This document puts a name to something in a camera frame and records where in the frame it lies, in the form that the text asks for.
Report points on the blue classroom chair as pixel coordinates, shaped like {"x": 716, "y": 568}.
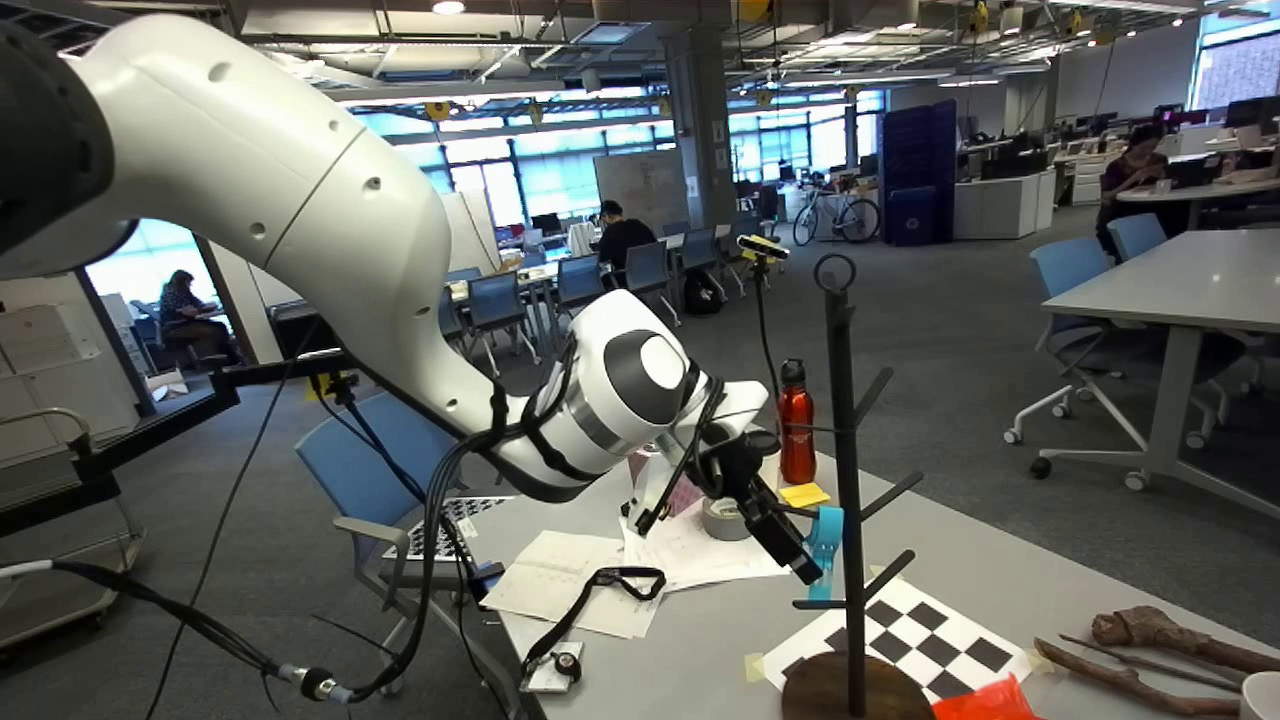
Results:
{"x": 582, "y": 282}
{"x": 493, "y": 305}
{"x": 651, "y": 267}

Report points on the seated person dark clothes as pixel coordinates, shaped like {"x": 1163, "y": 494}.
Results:
{"x": 1132, "y": 174}

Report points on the dark blue cabinet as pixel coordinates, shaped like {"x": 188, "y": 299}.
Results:
{"x": 921, "y": 174}

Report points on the parked bicycle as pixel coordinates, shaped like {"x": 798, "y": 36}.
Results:
{"x": 840, "y": 215}

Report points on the thin brown wooden stick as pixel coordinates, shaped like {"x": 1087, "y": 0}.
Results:
{"x": 1132, "y": 681}

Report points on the white cup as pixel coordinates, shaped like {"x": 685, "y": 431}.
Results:
{"x": 1262, "y": 696}

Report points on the seated person by window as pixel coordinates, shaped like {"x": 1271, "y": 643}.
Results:
{"x": 187, "y": 323}

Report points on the white whiteboard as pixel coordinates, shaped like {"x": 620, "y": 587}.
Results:
{"x": 643, "y": 192}

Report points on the tripod with yellow camera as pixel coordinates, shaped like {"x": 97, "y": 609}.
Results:
{"x": 762, "y": 250}

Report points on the seated person black shirt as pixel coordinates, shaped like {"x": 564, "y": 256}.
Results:
{"x": 620, "y": 243}

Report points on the blue swivel chair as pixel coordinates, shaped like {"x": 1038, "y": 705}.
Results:
{"x": 1065, "y": 267}

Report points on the blue plastic clip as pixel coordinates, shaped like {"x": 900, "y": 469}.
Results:
{"x": 830, "y": 527}

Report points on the checkerboard calibration sheet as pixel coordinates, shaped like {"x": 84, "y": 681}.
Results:
{"x": 933, "y": 647}

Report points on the grey tape roll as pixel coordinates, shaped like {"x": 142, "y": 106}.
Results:
{"x": 726, "y": 519}

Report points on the red water bottle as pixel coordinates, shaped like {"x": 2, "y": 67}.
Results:
{"x": 798, "y": 426}

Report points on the grey equipment cart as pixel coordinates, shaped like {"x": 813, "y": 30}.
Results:
{"x": 52, "y": 441}

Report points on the grey office table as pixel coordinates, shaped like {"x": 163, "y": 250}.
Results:
{"x": 1185, "y": 287}

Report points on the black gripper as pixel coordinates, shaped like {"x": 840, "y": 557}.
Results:
{"x": 742, "y": 475}

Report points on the white paper sheets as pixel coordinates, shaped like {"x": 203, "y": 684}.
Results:
{"x": 702, "y": 552}
{"x": 562, "y": 583}

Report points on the orange plastic bag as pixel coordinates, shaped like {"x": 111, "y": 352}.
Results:
{"x": 984, "y": 702}

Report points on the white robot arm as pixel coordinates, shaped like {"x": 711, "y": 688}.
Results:
{"x": 264, "y": 174}

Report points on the yellow sticky note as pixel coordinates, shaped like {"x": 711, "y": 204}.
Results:
{"x": 800, "y": 494}

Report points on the brown wooden branch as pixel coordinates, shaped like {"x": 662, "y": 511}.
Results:
{"x": 1172, "y": 635}

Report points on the blue office chair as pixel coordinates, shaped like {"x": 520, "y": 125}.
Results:
{"x": 361, "y": 466}

